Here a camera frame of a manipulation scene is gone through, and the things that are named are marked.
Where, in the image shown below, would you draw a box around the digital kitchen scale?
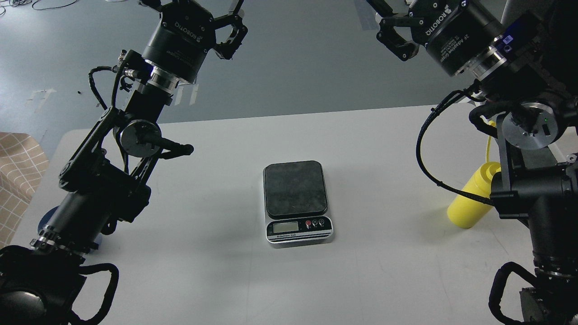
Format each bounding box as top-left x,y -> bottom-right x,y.
263,160 -> 335,247

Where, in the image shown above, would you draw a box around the blue ribbed cup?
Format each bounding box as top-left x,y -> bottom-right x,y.
37,205 -> 60,233

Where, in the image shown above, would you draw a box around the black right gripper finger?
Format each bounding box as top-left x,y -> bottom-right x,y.
367,0 -> 428,61

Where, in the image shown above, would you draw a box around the yellow squeeze bottle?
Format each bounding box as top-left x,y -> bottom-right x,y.
447,136 -> 500,229

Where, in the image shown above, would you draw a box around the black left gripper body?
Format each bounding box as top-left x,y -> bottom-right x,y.
142,0 -> 215,83

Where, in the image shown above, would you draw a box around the black floor cables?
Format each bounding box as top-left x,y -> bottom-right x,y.
0,0 -> 79,17

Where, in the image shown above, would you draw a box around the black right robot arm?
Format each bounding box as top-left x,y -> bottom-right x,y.
369,0 -> 577,325

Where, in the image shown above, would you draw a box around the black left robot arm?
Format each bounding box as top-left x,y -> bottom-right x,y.
1,0 -> 248,325

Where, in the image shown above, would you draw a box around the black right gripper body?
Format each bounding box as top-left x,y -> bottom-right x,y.
408,0 -> 503,76

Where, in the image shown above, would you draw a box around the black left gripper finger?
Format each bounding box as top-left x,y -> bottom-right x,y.
211,0 -> 248,60

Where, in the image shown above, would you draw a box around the beige checkered cloth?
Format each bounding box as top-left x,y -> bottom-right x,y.
0,132 -> 49,247

